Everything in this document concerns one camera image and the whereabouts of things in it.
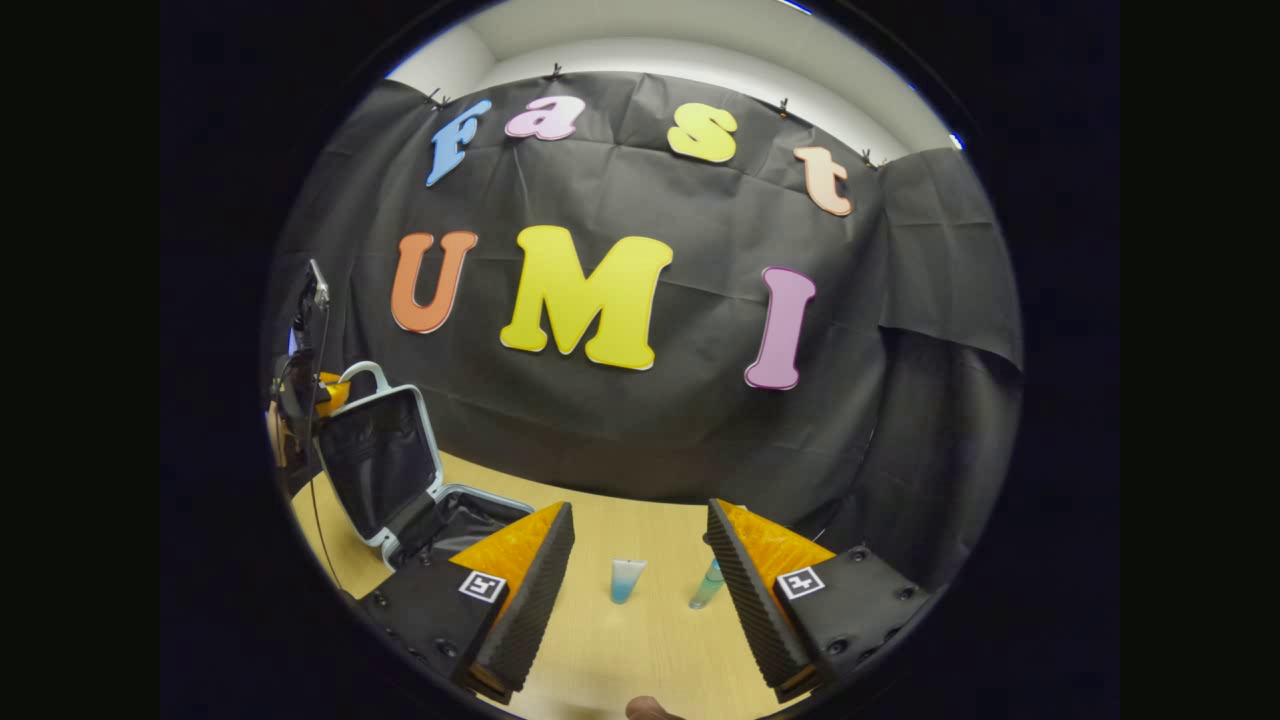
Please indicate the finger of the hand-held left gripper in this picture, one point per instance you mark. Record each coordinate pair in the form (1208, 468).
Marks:
(336, 393)

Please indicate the black backdrop cloth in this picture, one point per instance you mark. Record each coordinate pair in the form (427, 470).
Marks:
(620, 440)

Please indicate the blue capped clear bottle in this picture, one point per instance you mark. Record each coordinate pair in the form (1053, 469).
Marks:
(705, 590)

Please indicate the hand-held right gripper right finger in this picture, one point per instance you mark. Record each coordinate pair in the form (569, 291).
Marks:
(750, 600)

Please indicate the light blue squeeze tube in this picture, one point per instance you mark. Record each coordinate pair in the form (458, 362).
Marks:
(626, 582)

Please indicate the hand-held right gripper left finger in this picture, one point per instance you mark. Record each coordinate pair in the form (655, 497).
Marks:
(530, 610)

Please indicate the light blue suitcase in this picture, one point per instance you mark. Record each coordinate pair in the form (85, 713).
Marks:
(380, 460)

